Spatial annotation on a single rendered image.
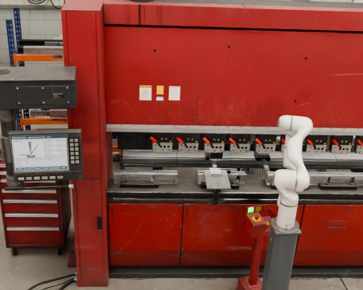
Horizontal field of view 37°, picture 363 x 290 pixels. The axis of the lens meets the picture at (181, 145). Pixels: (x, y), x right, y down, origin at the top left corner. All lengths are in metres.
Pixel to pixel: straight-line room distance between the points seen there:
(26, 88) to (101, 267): 1.76
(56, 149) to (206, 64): 1.21
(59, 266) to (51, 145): 1.62
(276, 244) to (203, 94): 1.19
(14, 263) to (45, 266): 0.27
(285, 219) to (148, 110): 1.26
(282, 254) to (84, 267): 1.65
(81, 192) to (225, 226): 1.19
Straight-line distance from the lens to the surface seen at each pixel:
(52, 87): 3.40
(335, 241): 4.74
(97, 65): 3.65
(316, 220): 4.55
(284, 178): 3.49
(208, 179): 4.15
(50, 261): 4.96
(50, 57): 5.59
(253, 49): 3.88
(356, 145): 4.43
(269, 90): 4.01
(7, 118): 3.61
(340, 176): 4.53
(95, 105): 3.76
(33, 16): 8.14
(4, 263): 5.02
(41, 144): 3.54
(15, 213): 4.74
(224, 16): 3.77
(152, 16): 3.73
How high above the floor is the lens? 3.14
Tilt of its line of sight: 28 degrees down
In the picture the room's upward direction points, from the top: 3 degrees clockwise
